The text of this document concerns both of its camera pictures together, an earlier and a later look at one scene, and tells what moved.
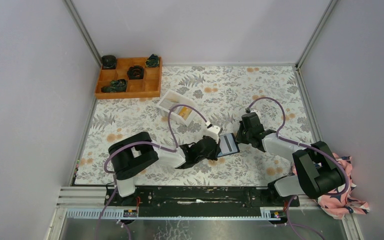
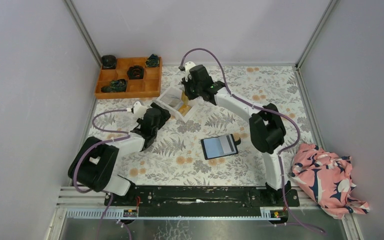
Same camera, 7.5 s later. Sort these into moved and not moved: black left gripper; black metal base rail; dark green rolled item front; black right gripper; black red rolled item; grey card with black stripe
Moved: black left gripper; black right gripper
Not moved: black metal base rail; grey card with black stripe; black red rolled item; dark green rolled item front
